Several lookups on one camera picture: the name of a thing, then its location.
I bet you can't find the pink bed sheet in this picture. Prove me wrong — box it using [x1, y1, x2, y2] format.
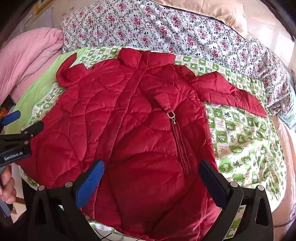
[269, 113, 296, 232]

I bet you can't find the beige pillow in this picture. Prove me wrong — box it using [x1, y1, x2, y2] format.
[157, 0, 249, 37]

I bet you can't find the green checked printed blanket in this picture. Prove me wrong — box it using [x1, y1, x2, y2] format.
[5, 46, 287, 241]

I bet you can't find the red quilted jacket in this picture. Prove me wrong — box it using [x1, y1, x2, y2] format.
[17, 48, 267, 241]

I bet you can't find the floral quilt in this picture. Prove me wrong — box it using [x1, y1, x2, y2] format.
[61, 3, 294, 116]

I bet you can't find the pink blanket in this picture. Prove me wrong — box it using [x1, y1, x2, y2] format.
[0, 27, 64, 100]

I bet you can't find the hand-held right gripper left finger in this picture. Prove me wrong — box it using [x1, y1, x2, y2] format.
[27, 159, 105, 241]

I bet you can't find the pale teal cloth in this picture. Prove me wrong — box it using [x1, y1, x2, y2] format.
[280, 105, 296, 131]

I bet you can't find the person's left hand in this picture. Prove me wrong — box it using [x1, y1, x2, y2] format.
[0, 165, 17, 205]

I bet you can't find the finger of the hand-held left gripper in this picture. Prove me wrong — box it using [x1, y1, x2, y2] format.
[0, 120, 45, 149]
[0, 111, 22, 127]

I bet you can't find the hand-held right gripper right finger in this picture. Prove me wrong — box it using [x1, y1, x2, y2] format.
[198, 160, 274, 241]

